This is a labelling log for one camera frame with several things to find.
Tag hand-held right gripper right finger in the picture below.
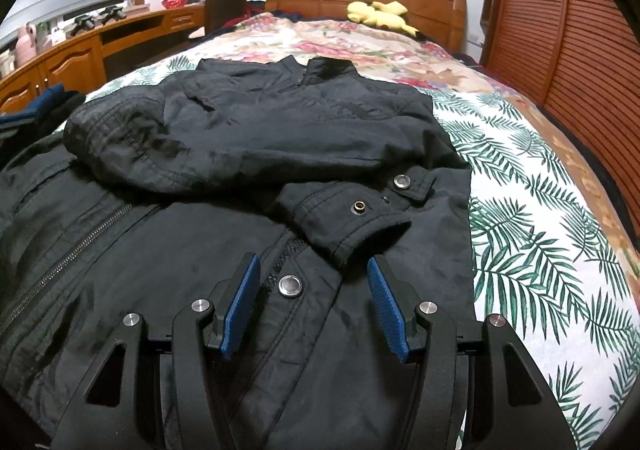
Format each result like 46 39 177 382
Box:
366 256 581 450

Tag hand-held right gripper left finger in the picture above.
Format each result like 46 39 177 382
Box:
50 252 262 450

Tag black jacket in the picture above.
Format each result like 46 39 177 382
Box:
0 56 476 450

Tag navy folded clothes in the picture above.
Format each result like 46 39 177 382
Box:
0 84 86 165

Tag bed with floral cover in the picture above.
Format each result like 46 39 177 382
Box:
55 10 640 450

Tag yellow plush toy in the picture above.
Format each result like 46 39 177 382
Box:
346 0 418 36

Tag wooden desk with cabinets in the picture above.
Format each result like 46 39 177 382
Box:
0 4 208 115

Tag dark wooden chair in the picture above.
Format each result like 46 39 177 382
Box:
205 0 251 33

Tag wooden slatted wardrobe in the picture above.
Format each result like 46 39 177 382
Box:
480 0 640 211

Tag pink vase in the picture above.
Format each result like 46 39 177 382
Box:
16 22 38 65

